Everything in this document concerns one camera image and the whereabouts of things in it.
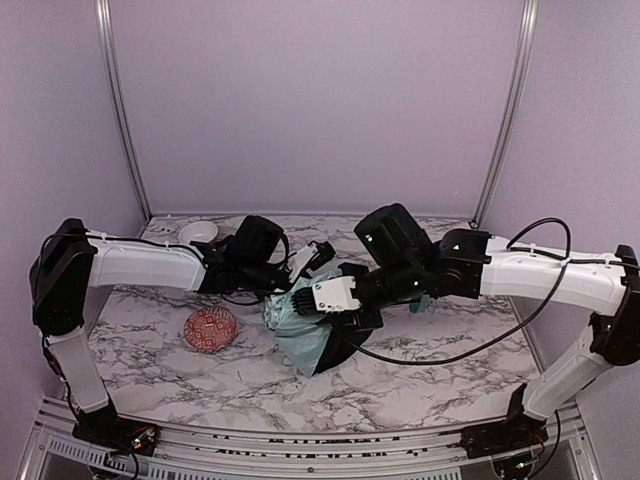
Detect mint green folding umbrella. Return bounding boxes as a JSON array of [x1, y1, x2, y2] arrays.
[[262, 264, 436, 378]]

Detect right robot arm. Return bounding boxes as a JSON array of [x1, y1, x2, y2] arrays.
[[312, 204, 639, 458]]

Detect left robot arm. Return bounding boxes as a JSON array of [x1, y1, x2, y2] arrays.
[[29, 216, 301, 456]]

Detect red patterned bowl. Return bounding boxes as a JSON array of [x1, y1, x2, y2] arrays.
[[183, 307, 238, 353]]

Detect orange white bowl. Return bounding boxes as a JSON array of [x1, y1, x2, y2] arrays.
[[178, 220, 219, 245]]

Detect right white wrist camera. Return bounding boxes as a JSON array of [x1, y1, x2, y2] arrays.
[[292, 276, 362, 315]]

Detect right aluminium frame post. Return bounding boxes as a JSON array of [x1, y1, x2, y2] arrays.
[[471, 0, 540, 227]]

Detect aluminium frame post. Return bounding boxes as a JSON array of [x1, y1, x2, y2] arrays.
[[471, 0, 540, 227], [94, 0, 152, 223]]

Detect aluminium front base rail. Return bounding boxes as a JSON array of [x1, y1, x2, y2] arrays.
[[16, 397, 602, 479]]

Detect left aluminium frame post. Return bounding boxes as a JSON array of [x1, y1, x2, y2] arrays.
[[94, 0, 152, 223]]

